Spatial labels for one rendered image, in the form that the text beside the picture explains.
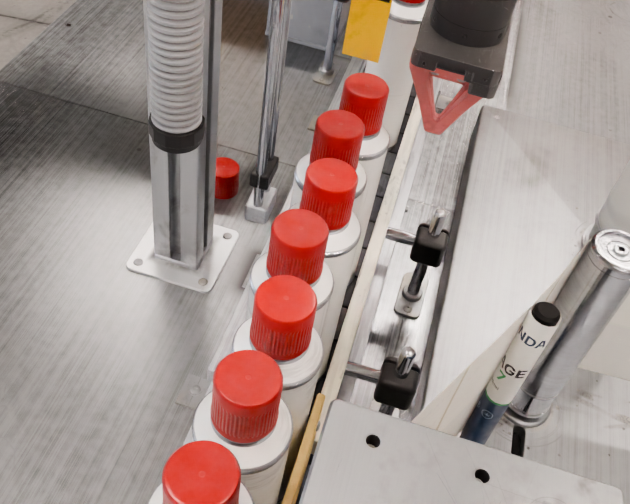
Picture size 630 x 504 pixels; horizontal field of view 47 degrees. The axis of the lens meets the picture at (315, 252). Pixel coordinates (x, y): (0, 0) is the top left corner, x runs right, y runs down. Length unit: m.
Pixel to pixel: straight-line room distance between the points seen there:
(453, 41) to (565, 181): 0.34
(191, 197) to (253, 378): 0.33
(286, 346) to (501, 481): 0.15
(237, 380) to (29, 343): 0.36
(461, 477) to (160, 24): 0.28
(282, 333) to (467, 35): 0.28
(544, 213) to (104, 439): 0.49
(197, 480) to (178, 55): 0.23
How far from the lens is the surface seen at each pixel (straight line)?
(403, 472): 0.27
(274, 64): 0.59
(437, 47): 0.55
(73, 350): 0.67
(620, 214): 0.73
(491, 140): 0.87
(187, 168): 0.63
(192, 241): 0.69
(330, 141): 0.48
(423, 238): 0.66
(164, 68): 0.43
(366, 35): 0.59
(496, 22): 0.56
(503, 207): 0.79
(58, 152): 0.86
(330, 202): 0.44
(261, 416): 0.35
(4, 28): 2.70
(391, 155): 0.81
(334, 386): 0.55
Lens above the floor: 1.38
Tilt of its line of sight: 47 degrees down
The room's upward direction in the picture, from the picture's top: 11 degrees clockwise
